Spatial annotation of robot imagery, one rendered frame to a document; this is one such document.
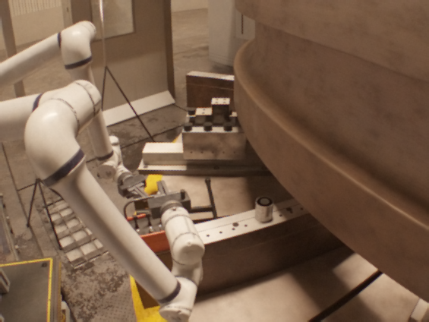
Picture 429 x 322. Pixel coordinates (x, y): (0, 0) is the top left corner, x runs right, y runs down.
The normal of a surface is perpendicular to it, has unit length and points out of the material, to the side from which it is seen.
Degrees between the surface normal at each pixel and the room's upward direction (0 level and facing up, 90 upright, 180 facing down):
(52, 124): 44
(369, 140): 67
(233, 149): 90
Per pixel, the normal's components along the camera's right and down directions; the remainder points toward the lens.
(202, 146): -0.04, 0.52
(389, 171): -0.66, -0.33
